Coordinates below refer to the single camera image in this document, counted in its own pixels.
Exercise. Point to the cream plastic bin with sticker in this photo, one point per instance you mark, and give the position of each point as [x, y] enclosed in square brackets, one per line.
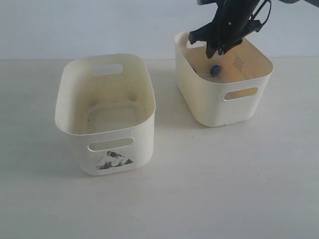
[106, 107]

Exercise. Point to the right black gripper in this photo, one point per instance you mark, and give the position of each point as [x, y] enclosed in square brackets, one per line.
[234, 19]

